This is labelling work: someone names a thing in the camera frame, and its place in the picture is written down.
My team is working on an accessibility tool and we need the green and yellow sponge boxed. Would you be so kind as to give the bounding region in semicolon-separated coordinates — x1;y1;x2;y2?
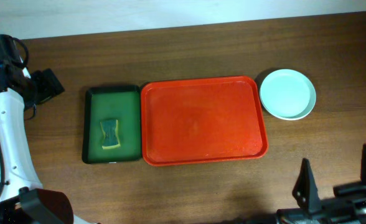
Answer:
100;119;121;150

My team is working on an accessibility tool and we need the light green plate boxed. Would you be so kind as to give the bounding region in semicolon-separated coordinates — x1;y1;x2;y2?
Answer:
259;69;317;110

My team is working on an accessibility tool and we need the white plate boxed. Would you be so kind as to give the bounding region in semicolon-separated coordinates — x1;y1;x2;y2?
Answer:
265;106;312;121

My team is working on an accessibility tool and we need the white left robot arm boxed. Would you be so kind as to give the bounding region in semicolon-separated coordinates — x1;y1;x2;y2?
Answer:
0;60;84;224

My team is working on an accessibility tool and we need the green tray with black rim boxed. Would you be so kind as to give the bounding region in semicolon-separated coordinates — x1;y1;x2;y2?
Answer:
82;85;142;164

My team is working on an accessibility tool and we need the red plastic tray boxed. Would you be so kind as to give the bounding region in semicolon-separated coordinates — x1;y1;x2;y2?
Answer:
141;76;269;167

